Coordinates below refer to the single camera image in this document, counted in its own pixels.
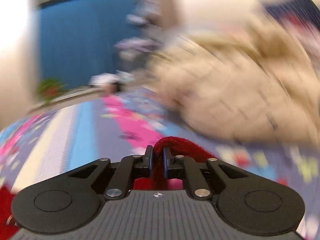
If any dark red knit sweater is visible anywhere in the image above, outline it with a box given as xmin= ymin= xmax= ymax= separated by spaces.
xmin=1 ymin=137 xmax=215 ymax=239

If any floral striped fleece bed blanket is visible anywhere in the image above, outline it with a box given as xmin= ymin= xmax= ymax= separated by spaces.
xmin=1 ymin=88 xmax=319 ymax=239

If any beige star pattern duvet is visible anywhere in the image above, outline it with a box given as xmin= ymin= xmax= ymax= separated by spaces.
xmin=148 ymin=0 xmax=319 ymax=147

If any blue curtain window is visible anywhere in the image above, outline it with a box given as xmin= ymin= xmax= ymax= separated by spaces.
xmin=37 ymin=0 xmax=140 ymax=89

